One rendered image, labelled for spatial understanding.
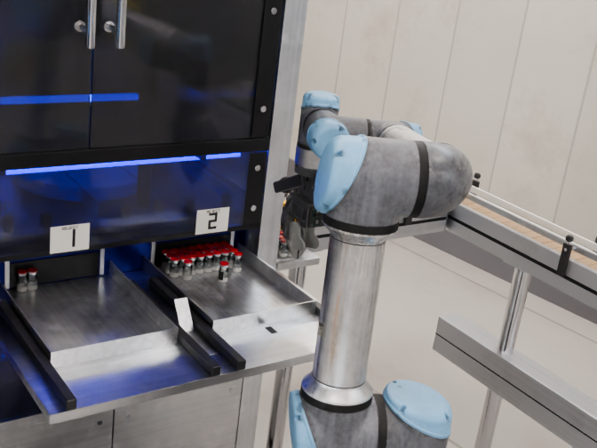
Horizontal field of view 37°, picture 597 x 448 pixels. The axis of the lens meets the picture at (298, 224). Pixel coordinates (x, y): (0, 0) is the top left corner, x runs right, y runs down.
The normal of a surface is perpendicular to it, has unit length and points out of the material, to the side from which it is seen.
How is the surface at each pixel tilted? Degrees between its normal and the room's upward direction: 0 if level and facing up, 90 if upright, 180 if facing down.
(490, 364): 90
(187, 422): 90
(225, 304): 0
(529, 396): 90
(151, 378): 0
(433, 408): 8
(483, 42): 90
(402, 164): 50
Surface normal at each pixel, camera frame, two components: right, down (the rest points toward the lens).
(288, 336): 0.12, -0.93
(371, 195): 0.13, 0.31
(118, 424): 0.55, 0.36
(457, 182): 0.68, 0.09
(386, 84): -0.75, 0.15
